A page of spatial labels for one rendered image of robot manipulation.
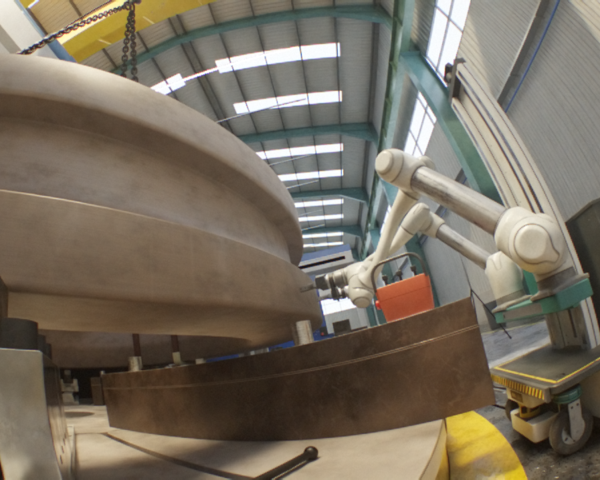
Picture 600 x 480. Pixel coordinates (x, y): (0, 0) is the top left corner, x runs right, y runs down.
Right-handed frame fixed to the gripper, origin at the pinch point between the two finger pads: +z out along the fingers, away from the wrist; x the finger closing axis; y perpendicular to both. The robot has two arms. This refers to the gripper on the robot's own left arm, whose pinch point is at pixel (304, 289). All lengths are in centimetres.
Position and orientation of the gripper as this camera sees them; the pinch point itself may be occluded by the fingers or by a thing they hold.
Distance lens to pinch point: 160.7
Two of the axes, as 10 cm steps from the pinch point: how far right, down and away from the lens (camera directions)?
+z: -9.2, 3.0, 2.4
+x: -3.2, -2.9, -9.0
